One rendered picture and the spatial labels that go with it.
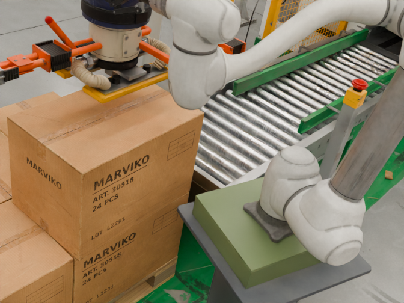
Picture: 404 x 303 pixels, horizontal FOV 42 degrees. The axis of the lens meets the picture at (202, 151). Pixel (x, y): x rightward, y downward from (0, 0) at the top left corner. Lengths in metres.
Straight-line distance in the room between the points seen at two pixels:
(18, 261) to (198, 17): 1.16
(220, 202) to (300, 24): 0.74
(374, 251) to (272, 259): 1.55
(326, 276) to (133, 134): 0.80
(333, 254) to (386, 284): 1.52
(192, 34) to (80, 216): 0.86
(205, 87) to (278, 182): 0.50
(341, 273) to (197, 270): 1.04
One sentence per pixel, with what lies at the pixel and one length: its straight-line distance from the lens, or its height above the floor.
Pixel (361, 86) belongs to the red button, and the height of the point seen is 1.03.
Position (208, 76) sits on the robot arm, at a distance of 1.19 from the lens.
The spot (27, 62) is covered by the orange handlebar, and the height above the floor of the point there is 1.25.
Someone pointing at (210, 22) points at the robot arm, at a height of 1.59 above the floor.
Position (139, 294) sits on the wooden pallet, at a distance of 2.52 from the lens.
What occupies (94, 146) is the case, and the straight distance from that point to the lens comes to 1.77.
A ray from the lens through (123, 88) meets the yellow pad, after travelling 1.75.
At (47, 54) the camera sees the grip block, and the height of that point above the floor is 1.26.
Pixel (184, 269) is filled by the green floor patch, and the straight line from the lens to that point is 2.68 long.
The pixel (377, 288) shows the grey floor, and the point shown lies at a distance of 2.95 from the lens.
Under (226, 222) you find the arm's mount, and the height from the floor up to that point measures 0.84.
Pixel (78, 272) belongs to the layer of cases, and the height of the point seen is 0.45.
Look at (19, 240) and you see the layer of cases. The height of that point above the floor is 0.54.
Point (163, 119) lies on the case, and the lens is 1.95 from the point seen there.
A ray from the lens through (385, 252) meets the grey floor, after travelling 3.17.
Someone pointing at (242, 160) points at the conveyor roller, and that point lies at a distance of 2.51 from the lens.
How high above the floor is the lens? 1.99
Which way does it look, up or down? 35 degrees down
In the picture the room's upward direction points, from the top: 11 degrees clockwise
